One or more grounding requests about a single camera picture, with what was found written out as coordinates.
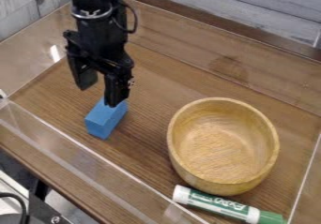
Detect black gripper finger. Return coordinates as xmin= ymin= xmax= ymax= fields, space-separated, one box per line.
xmin=104 ymin=73 xmax=132 ymax=108
xmin=68 ymin=54 xmax=97 ymax=91

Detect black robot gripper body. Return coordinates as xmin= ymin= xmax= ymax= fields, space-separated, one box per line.
xmin=61 ymin=11 xmax=135 ymax=78

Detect blue foam block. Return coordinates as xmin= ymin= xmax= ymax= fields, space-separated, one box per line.
xmin=84 ymin=98 xmax=128 ymax=140

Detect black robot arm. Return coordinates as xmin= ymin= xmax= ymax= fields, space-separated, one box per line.
xmin=63 ymin=0 xmax=137 ymax=108

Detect brown wooden bowl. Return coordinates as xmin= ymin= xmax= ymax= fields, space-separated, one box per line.
xmin=167 ymin=97 xmax=279 ymax=196

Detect clear acrylic tray walls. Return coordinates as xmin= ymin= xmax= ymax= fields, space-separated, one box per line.
xmin=0 ymin=0 xmax=321 ymax=224

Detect green white dry-erase marker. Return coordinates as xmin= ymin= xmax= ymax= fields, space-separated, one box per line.
xmin=171 ymin=185 xmax=287 ymax=224

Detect black metal bracket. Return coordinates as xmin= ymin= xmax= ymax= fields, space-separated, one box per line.
xmin=28 ymin=195 xmax=71 ymax=224

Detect black cable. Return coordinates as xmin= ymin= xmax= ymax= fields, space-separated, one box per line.
xmin=0 ymin=192 xmax=29 ymax=224

